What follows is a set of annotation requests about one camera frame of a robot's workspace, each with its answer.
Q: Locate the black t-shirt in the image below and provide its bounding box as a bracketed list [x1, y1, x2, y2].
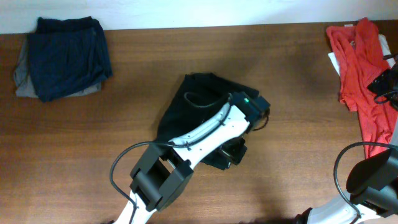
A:
[155, 73, 270, 142]

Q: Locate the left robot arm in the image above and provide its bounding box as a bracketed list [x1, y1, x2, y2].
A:
[115, 92, 270, 224]

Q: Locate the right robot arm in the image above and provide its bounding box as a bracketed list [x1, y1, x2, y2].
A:
[292, 141, 397, 224]

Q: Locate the white garment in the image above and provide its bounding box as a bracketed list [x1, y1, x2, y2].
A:
[328, 34, 396, 75]

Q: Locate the red t-shirt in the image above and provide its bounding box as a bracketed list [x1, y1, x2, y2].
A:
[326, 18, 397, 143]

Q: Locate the folded navy blue garment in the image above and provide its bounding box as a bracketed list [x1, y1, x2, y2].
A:
[27, 17, 113, 102]

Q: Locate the folded grey garment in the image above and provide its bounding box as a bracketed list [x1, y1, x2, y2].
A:
[13, 40, 101, 98]

